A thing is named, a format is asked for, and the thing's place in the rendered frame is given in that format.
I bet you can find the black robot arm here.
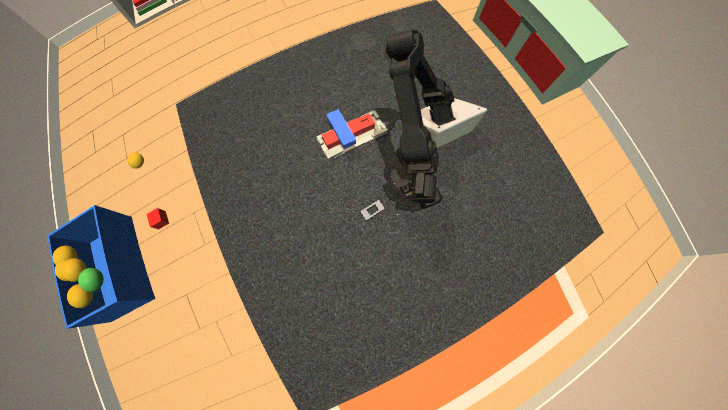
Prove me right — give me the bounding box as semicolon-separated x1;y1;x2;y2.
384;29;457;203

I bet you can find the red long block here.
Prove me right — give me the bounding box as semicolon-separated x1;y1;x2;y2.
322;113;375;150

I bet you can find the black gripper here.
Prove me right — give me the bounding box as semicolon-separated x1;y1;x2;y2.
396;147;442;209

